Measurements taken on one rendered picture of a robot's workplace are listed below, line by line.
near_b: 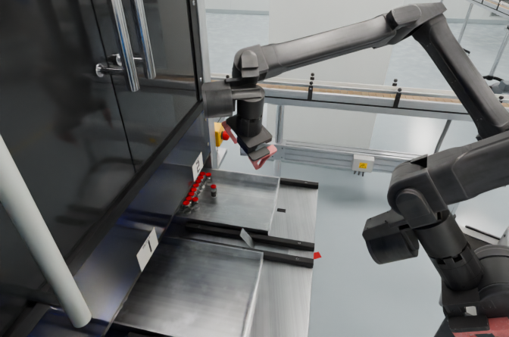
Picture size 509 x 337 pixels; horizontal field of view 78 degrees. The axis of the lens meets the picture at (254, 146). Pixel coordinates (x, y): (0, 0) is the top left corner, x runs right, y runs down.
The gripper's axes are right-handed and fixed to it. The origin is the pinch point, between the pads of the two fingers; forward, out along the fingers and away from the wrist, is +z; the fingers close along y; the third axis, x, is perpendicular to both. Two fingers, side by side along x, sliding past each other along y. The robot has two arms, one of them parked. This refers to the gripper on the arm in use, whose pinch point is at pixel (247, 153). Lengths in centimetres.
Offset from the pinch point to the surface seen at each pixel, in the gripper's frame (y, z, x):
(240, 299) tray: 22.6, 24.9, -15.6
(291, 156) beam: -47, 98, 70
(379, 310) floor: 48, 119, 58
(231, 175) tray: -18.8, 37.6, 6.9
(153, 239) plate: 1.3, 14.7, -27.9
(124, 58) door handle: -5.9, -30.9, -20.8
